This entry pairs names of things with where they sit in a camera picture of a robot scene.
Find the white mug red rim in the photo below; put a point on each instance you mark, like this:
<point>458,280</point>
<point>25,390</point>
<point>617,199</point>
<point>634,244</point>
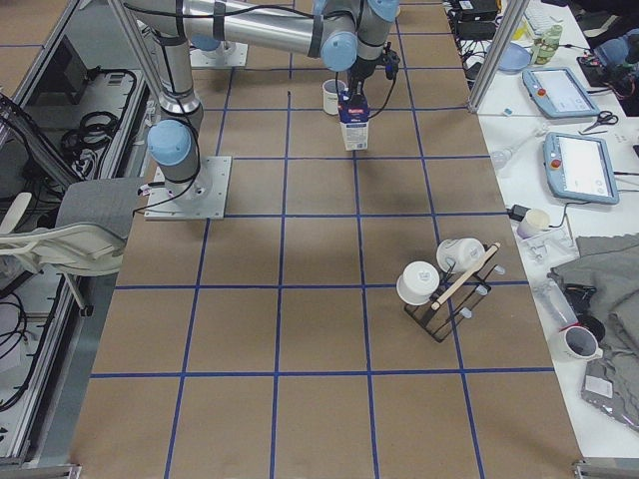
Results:
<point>574,342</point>

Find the white paper cup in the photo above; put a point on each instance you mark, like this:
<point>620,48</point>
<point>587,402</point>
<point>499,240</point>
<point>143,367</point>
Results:
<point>534,222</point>

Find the blue white milk carton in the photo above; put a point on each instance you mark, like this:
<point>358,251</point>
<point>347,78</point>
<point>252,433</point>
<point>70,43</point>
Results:
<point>355,125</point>

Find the teach pendant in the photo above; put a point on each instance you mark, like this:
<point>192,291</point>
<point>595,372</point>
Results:
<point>579,168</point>
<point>558,94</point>

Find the black scissors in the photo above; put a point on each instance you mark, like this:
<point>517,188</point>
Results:
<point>604,118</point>

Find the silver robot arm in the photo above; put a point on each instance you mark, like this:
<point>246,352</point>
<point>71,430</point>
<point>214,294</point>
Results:
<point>347,36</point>

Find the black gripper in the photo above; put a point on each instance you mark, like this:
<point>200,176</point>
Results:
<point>360,75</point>

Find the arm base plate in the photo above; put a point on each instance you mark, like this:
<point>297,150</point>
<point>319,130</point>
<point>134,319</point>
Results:
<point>204,199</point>
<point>227,56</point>

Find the upper teach pendant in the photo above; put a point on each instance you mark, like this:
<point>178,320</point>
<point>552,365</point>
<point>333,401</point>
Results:
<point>558,94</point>

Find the grey office chair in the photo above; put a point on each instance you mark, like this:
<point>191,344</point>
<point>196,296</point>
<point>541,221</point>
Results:
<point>89,236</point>

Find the light blue plate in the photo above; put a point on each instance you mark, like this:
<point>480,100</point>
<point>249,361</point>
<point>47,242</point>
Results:
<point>514,59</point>

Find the aluminium frame post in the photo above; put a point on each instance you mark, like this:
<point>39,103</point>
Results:
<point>511,18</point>

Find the lower teach pendant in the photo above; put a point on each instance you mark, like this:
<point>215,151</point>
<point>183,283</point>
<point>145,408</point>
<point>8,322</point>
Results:
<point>579,168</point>

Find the white grey mug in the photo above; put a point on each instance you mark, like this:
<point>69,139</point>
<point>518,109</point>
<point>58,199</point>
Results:
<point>332,92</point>

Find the grey cloth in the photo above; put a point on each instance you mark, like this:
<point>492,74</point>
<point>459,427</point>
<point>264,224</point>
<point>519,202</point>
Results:
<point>610,266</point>

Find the white smiley mug on rack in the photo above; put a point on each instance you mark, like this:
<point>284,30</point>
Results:
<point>418,281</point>

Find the black wire mug rack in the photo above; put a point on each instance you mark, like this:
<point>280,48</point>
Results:
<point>457,296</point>

